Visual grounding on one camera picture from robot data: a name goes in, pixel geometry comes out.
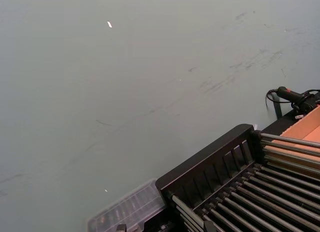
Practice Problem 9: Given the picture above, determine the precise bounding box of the shallow brown cardboard tray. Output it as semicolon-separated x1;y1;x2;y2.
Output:
271;108;320;173

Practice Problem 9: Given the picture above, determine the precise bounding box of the clear plastic case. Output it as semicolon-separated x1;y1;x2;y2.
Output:
87;178;166;232

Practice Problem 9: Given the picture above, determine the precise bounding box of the black rack with steel bars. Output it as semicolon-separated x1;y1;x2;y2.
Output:
155;123;320;232

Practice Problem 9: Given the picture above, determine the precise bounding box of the black table cloth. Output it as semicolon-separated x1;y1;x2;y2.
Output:
259;108;308;137

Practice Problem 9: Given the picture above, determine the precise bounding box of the pale grey-green wall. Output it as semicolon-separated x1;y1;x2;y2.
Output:
0;0;320;232

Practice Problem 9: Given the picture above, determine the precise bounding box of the black corded tool red switch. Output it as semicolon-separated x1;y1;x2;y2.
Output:
265;86;320;118

